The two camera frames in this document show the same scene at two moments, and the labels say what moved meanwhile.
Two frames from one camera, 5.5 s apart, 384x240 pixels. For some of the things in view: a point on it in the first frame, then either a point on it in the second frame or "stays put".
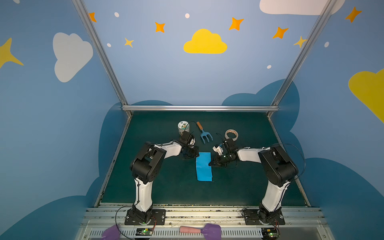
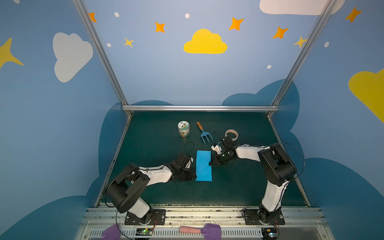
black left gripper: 192,150 → 188,171
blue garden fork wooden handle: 204,133 stays put
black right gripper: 218,160 stays put
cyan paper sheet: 204,170 stays put
